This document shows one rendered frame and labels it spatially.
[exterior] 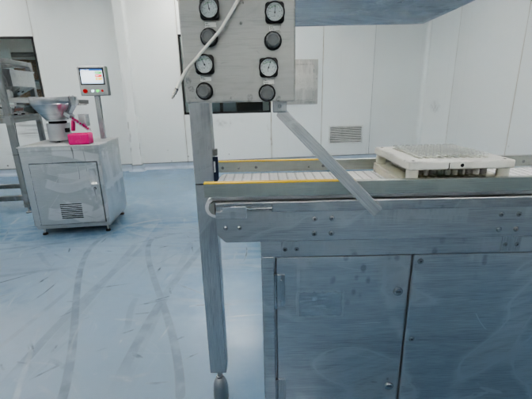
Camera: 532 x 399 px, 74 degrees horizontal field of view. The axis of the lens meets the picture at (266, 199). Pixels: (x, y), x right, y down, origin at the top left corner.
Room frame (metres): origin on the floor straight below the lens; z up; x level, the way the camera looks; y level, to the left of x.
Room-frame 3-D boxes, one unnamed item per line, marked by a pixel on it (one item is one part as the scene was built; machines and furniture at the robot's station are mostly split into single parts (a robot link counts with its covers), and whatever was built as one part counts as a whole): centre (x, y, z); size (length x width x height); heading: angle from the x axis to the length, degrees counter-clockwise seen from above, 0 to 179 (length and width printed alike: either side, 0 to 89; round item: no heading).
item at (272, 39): (0.72, -0.02, 1.21); 0.03 x 0.02 x 0.04; 90
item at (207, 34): (0.72, 0.10, 1.22); 0.03 x 0.02 x 0.04; 90
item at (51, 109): (3.12, 1.73, 0.95); 0.49 x 0.36 x 0.37; 97
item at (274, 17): (0.72, -0.02, 1.26); 0.04 x 0.01 x 0.04; 90
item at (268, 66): (0.72, -0.01, 1.16); 0.04 x 0.01 x 0.04; 90
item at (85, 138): (2.90, 1.50, 0.80); 0.16 x 0.12 x 0.09; 97
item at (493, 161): (0.90, -0.45, 0.95); 0.25 x 0.24 x 0.02; 1
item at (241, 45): (0.78, 0.05, 1.20); 0.22 x 0.11 x 0.20; 90
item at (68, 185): (3.08, 1.68, 0.38); 0.63 x 0.57 x 0.76; 97
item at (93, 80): (3.24, 1.49, 1.07); 0.23 x 0.10 x 0.62; 97
